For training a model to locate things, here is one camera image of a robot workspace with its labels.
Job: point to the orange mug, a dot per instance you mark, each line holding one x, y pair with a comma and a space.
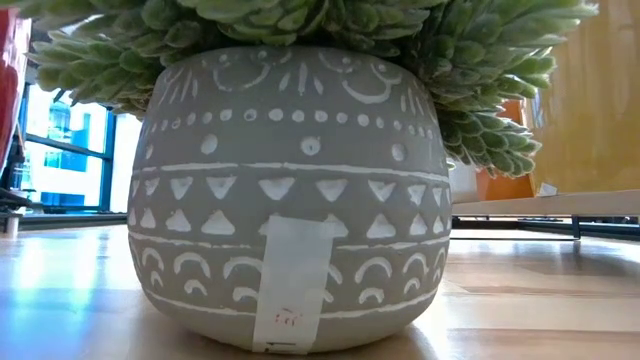
505, 187

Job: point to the red mug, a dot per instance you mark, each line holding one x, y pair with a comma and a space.
12, 90

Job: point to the succulent in grey patterned pot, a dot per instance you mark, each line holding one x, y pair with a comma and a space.
290, 150

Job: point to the white tape label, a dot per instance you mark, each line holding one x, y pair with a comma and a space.
292, 280

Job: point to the blue framed window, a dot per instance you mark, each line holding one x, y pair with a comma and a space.
107, 165

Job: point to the wooden shelf black metal frame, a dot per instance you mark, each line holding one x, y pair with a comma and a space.
550, 204

